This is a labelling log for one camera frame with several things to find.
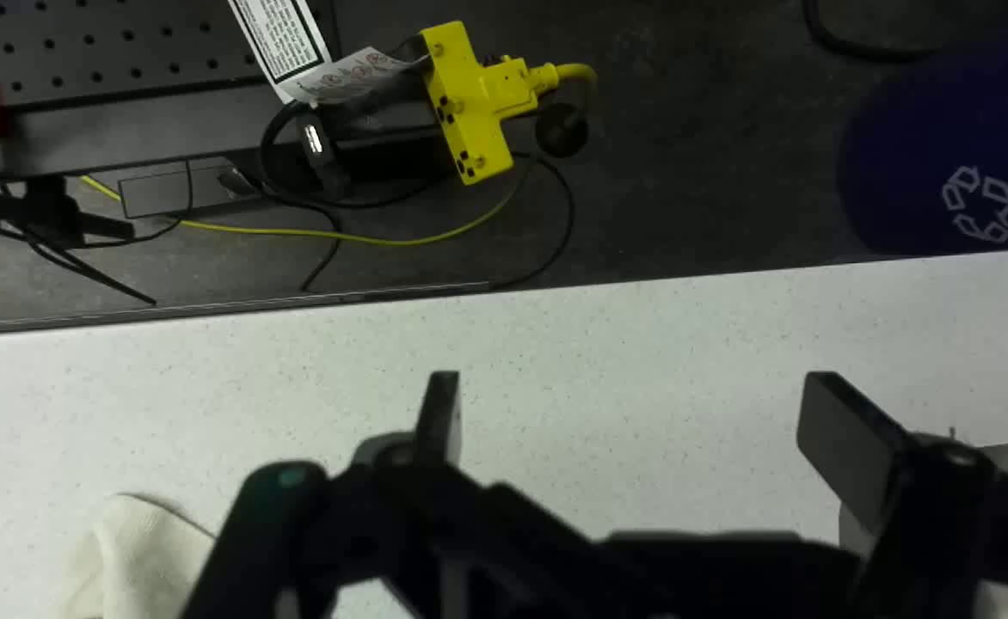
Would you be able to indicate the white printed label tag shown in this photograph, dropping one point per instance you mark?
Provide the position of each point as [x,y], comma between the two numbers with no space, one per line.
[279,40]

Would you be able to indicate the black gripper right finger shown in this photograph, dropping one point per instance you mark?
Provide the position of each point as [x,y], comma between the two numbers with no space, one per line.
[925,518]

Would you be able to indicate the black round plug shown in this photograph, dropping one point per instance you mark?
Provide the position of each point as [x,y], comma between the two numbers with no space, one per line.
[561,128]

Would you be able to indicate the cream cloth towel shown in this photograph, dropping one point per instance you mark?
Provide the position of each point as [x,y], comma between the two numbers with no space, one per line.
[135,563]

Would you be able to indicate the yellow power splitter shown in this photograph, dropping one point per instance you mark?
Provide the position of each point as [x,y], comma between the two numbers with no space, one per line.
[472,105]

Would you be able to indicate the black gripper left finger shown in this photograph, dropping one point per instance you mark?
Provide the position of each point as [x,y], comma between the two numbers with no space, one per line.
[439,415]

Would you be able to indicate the grey crumpled tag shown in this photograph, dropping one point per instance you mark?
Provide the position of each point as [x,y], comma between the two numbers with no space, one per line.
[351,73]

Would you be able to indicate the blue recycling bin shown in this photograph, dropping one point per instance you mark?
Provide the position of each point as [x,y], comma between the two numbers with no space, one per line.
[951,151]

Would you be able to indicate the black perforated breadboard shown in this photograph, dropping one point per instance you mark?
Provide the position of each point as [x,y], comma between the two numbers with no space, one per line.
[66,46]

